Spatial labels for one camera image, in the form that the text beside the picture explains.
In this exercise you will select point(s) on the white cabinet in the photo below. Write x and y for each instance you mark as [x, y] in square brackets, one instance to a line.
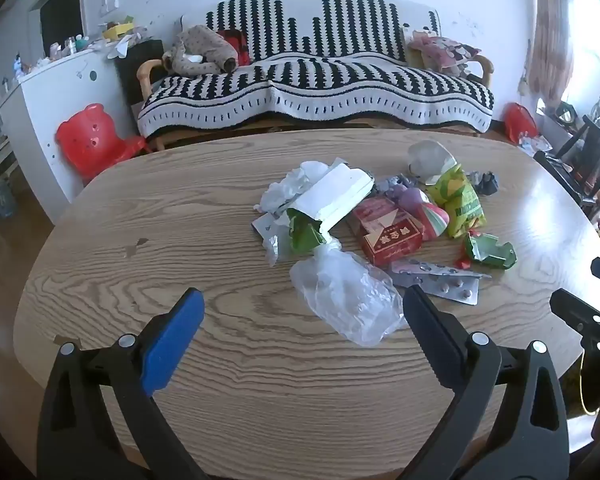
[45, 105]

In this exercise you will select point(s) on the silver pill blister pack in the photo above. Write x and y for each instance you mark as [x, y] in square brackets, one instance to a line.
[420, 270]
[455, 291]

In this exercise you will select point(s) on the small clear plastic wrapper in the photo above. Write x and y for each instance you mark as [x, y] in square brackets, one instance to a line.
[272, 245]

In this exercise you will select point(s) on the purple pink squishy toy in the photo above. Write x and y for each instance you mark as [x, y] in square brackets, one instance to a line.
[427, 217]

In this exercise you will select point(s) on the clear plastic bag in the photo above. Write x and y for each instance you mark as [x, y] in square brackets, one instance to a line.
[340, 295]

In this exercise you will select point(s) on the red plastic chair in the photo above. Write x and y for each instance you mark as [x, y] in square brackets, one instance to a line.
[92, 140]

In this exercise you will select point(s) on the brown plush toy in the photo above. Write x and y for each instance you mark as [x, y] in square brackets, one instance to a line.
[200, 50]

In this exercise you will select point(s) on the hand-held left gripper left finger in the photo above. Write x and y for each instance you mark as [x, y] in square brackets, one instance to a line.
[174, 342]

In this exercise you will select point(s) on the green yellow snack bag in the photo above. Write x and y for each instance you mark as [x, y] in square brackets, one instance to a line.
[455, 200]

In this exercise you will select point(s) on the green red crumpled wrapper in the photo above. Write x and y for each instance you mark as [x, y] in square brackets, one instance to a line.
[490, 252]

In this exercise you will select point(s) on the yellow paper box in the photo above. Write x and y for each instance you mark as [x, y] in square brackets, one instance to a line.
[116, 31]

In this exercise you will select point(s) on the white green paper carton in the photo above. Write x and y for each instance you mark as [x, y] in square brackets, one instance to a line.
[337, 195]

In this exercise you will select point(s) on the striped black white sofa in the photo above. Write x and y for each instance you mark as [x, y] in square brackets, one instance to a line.
[330, 80]

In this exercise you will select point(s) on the red cardboard box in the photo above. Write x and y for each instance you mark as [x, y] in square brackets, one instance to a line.
[392, 242]

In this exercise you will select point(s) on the wooden sofa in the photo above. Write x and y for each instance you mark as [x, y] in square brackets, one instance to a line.
[149, 67]

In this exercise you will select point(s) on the cluster of small bottles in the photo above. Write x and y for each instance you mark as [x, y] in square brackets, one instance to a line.
[60, 52]

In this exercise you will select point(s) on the white paper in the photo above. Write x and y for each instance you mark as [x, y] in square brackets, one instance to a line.
[290, 187]

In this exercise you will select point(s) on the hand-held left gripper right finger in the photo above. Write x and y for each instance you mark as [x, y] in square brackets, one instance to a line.
[432, 340]

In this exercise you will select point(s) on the pink printed cushion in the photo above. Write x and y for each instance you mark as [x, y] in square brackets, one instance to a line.
[445, 52]

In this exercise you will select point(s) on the crumpled plastic wrapper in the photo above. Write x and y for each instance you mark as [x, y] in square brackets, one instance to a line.
[427, 157]

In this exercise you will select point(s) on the black desk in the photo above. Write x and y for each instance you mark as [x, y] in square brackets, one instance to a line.
[597, 132]

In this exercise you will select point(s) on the black side cabinet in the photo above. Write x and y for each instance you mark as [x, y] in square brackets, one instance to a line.
[135, 72]

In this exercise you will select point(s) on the red black bag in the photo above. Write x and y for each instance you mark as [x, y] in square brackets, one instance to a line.
[241, 47]

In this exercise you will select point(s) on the pink patterned curtain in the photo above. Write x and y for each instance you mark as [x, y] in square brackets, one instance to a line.
[550, 35]

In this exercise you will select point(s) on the blue grey crumpled wrapper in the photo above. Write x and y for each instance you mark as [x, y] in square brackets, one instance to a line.
[482, 183]
[395, 185]

